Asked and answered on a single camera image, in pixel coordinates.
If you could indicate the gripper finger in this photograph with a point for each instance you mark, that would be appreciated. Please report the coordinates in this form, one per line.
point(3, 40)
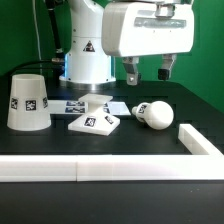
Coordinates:
point(131, 67)
point(165, 71)

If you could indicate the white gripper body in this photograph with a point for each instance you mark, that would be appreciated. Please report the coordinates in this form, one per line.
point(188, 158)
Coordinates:
point(137, 28)

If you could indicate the white lamp bulb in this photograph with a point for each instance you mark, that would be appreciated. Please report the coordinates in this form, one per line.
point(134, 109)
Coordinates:
point(158, 115)

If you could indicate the white lamp base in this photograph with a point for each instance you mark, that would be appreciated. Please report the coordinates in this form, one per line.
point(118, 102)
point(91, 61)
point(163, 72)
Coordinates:
point(95, 120)

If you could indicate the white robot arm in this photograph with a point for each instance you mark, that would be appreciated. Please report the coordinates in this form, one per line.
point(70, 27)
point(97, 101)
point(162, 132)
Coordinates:
point(87, 66)

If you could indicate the white lamp shade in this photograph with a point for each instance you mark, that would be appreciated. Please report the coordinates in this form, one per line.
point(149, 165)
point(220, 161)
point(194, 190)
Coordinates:
point(28, 104)

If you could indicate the white marker sheet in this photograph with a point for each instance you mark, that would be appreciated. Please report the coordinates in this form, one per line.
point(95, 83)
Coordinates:
point(78, 107)

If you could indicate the white L-shaped fence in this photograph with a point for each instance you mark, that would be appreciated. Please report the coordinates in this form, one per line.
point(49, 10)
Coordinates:
point(204, 162)

